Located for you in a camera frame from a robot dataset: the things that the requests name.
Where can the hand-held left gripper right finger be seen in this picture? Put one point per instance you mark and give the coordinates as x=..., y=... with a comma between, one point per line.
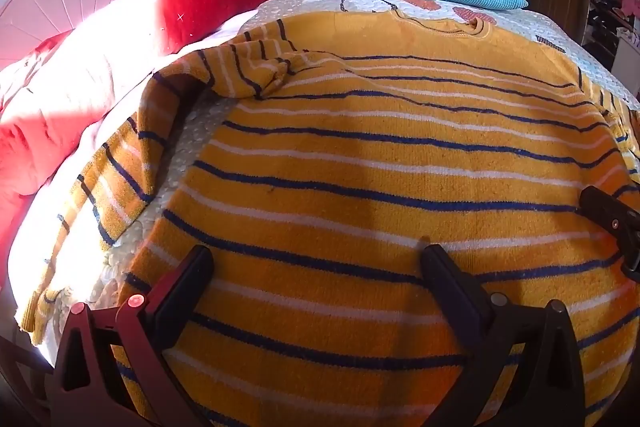
x=450, y=292

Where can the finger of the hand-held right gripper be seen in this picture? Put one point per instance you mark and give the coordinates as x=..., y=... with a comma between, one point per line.
x=610, y=222

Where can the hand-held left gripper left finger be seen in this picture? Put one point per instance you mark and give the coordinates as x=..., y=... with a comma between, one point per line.
x=187, y=289

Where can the yellow striped sweater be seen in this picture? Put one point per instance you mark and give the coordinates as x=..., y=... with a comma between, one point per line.
x=350, y=187

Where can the red duvet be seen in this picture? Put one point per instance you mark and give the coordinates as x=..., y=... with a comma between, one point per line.
x=30, y=147

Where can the quilted heart-print bedspread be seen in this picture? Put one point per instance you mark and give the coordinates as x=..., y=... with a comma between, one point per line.
x=525, y=27

